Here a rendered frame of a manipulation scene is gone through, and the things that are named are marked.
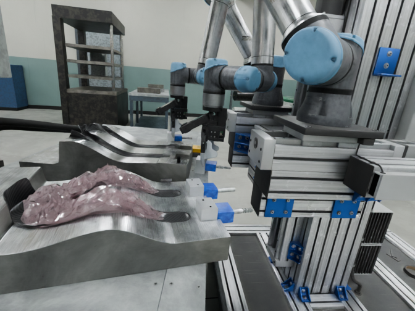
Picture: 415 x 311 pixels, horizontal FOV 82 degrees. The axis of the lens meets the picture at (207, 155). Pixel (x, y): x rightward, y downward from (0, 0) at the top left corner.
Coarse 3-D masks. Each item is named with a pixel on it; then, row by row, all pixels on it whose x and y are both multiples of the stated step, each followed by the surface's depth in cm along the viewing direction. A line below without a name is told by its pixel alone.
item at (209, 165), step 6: (198, 156) 91; (198, 162) 87; (204, 162) 87; (210, 162) 89; (216, 162) 90; (198, 168) 88; (204, 168) 88; (210, 168) 88; (222, 168) 89; (228, 168) 89
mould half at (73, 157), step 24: (72, 144) 69; (96, 144) 73; (120, 144) 82; (168, 144) 90; (192, 144) 92; (48, 168) 72; (72, 168) 72; (96, 168) 72; (120, 168) 71; (144, 168) 71; (168, 168) 71
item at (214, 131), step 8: (208, 112) 83; (216, 112) 82; (224, 112) 81; (216, 120) 83; (224, 120) 82; (208, 128) 82; (216, 128) 82; (224, 128) 81; (208, 136) 84; (216, 136) 84; (224, 136) 89
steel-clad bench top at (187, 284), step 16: (128, 128) 151; (144, 128) 154; (192, 160) 102; (192, 176) 85; (208, 176) 87; (160, 272) 43; (176, 272) 43; (192, 272) 43; (48, 288) 38; (64, 288) 38; (80, 288) 38; (96, 288) 39; (112, 288) 39; (128, 288) 39; (144, 288) 39; (160, 288) 40; (176, 288) 40; (192, 288) 40; (0, 304) 35; (16, 304) 35; (32, 304) 35; (48, 304) 35; (64, 304) 36; (80, 304) 36; (96, 304) 36; (112, 304) 36; (128, 304) 36; (144, 304) 37; (160, 304) 37; (176, 304) 37; (192, 304) 37
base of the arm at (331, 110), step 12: (312, 96) 68; (324, 96) 65; (336, 96) 64; (348, 96) 65; (300, 108) 72; (312, 108) 67; (324, 108) 65; (336, 108) 64; (348, 108) 65; (300, 120) 70; (312, 120) 67; (324, 120) 65; (336, 120) 64; (348, 120) 65
